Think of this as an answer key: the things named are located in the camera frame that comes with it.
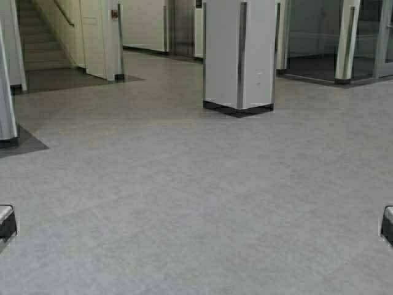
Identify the staircase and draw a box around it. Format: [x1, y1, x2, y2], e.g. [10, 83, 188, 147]
[16, 1, 72, 71]

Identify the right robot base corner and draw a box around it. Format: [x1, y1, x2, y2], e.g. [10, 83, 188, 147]
[380, 205, 393, 245]

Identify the steel elevator door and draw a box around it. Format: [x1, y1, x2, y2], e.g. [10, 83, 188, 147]
[168, 0, 195, 58]

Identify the glass door with frame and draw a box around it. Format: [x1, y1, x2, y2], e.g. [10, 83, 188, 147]
[373, 0, 392, 79]

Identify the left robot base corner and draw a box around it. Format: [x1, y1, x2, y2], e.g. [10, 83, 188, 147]
[1, 204, 18, 243]

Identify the red fire alarm pull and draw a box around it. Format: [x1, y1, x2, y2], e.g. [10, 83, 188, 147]
[111, 9, 119, 19]

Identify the white square pillar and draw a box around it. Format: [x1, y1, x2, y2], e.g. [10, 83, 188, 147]
[203, 1, 277, 117]

